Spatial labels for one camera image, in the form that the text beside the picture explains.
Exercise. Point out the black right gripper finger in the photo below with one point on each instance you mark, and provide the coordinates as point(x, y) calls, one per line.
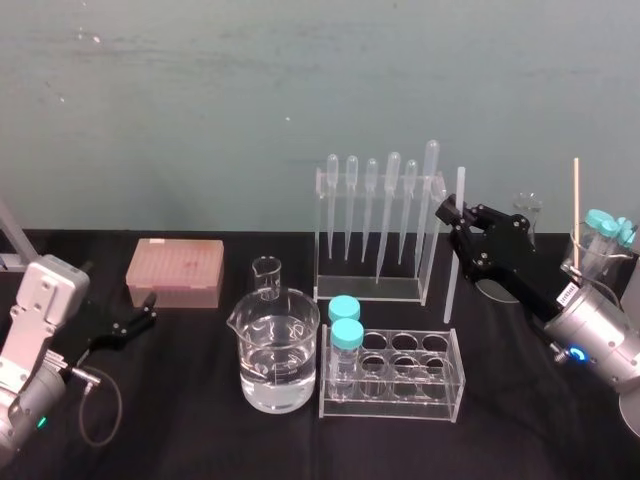
point(465, 245)
point(500, 217)

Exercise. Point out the small glass conical flask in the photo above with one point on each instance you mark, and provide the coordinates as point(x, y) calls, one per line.
point(529, 207)

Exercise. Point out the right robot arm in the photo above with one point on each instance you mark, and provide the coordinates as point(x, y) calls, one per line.
point(595, 335)

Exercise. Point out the clear acrylic tube rack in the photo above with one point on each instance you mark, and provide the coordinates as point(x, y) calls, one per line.
point(400, 395)

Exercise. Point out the long clear plastic pipette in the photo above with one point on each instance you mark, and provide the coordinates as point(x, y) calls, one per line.
point(387, 220)

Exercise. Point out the black table cloth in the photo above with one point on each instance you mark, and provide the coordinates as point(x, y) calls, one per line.
point(200, 440)

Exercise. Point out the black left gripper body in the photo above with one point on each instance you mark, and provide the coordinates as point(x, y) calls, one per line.
point(97, 332)

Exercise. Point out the grey metal frame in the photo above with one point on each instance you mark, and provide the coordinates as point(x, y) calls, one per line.
point(12, 240)

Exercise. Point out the teal capped sample tube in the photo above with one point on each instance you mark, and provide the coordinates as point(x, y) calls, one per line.
point(344, 307)
point(346, 350)
point(613, 231)
point(598, 220)
point(626, 227)

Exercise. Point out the large glass beaker with water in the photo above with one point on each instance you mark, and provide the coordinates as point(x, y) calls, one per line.
point(277, 370)

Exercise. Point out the clear acrylic pipette stand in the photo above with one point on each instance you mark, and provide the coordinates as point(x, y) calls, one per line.
point(370, 292)

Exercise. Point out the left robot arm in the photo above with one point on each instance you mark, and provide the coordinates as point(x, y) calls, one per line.
point(37, 310)

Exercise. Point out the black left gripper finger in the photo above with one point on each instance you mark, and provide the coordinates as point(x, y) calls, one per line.
point(148, 301)
point(131, 330)

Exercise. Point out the small glass beaker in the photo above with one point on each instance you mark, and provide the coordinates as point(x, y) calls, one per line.
point(266, 277)

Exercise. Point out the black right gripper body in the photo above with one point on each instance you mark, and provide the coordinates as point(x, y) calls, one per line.
point(510, 265)

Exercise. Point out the pink pipette tip box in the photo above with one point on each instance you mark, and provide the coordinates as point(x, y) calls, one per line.
point(175, 272)

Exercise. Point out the thin wooden stick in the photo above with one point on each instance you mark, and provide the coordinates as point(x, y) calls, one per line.
point(576, 210)

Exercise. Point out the glass beaker holding tubes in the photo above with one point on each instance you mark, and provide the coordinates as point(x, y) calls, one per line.
point(595, 265)

